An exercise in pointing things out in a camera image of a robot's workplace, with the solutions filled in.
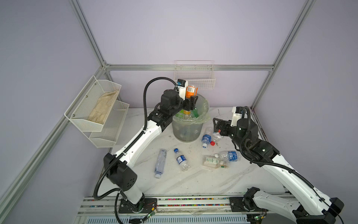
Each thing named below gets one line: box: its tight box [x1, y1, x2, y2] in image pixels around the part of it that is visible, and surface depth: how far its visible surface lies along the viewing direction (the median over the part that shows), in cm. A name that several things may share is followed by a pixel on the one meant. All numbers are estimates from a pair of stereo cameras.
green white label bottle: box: [201, 153, 230, 169], surface depth 88 cm
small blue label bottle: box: [173, 147, 191, 172], surface depth 86 cm
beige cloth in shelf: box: [87, 89, 120, 125], surface depth 81 cm
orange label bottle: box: [185, 85, 199, 99], surface depth 70 cm
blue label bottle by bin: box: [201, 127, 214, 149], surface depth 97 cm
